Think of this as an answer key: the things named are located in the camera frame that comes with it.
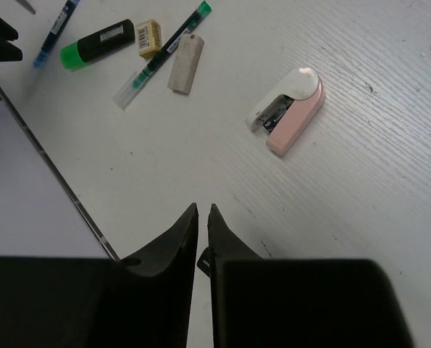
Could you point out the black handled scissors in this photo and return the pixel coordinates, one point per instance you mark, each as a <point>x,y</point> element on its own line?
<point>26,5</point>

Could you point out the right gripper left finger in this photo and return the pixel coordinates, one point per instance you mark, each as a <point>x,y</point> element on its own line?
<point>143,300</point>

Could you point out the green gel pen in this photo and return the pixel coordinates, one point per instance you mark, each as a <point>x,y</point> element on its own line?
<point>139,79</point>

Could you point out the grey eraser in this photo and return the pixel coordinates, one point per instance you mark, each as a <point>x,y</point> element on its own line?
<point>184,68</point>

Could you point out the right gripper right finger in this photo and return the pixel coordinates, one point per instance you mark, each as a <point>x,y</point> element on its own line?
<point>259,302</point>

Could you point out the green black highlighter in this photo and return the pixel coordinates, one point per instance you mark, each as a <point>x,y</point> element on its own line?
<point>98,45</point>

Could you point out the blue gel pen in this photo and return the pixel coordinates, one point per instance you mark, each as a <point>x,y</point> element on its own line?
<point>55,32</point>

